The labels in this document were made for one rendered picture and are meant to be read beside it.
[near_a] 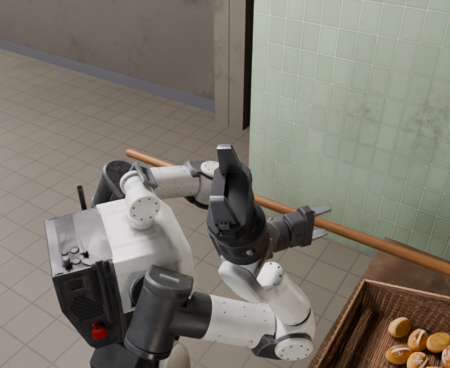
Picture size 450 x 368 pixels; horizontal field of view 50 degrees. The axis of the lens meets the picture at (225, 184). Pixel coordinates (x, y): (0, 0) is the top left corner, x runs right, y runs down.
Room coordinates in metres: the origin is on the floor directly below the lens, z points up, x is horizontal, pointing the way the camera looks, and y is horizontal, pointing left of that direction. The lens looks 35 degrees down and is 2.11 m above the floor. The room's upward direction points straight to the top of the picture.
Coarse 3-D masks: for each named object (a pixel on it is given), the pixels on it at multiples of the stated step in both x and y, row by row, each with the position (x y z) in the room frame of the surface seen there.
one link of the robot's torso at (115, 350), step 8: (112, 344) 0.76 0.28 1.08; (120, 344) 0.75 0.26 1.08; (96, 352) 0.75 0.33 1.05; (104, 352) 0.75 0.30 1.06; (112, 352) 0.74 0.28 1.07; (120, 352) 0.74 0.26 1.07; (128, 352) 0.73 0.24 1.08; (96, 360) 0.74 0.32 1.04; (104, 360) 0.73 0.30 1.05; (112, 360) 0.73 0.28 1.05; (120, 360) 0.72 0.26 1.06; (128, 360) 0.72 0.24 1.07; (136, 360) 0.71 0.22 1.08; (144, 360) 0.73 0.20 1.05
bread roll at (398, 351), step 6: (390, 348) 1.07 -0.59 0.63; (396, 348) 1.06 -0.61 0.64; (402, 348) 1.06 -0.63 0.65; (408, 348) 1.06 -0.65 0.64; (390, 354) 1.04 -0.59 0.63; (396, 354) 1.04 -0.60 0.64; (402, 354) 1.04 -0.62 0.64; (408, 354) 1.04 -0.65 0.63; (390, 360) 1.03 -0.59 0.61; (396, 360) 1.03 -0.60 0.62; (402, 360) 1.02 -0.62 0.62
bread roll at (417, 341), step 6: (420, 330) 1.14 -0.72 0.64; (414, 336) 1.11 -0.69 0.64; (420, 336) 1.11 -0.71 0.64; (426, 336) 1.12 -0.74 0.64; (408, 342) 1.10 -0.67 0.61; (414, 342) 1.09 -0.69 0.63; (420, 342) 1.09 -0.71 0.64; (426, 342) 1.09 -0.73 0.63; (414, 348) 1.08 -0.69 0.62; (420, 348) 1.08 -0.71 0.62
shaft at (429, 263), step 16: (144, 160) 1.44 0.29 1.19; (160, 160) 1.43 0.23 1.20; (272, 208) 1.17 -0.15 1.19; (288, 208) 1.15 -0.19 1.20; (320, 224) 1.08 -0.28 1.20; (336, 224) 1.07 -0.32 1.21; (368, 240) 1.01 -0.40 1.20; (400, 256) 0.95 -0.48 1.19; (416, 256) 0.94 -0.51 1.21; (448, 272) 0.89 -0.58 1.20
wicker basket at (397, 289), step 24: (360, 288) 1.26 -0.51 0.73; (408, 288) 1.22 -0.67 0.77; (360, 312) 1.27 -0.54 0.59; (384, 312) 1.25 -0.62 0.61; (408, 312) 1.20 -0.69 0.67; (432, 312) 1.16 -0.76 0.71; (336, 336) 1.05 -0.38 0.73; (384, 336) 1.15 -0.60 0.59; (408, 336) 1.15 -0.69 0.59; (336, 360) 1.05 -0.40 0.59; (360, 360) 1.05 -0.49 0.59; (384, 360) 1.05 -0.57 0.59
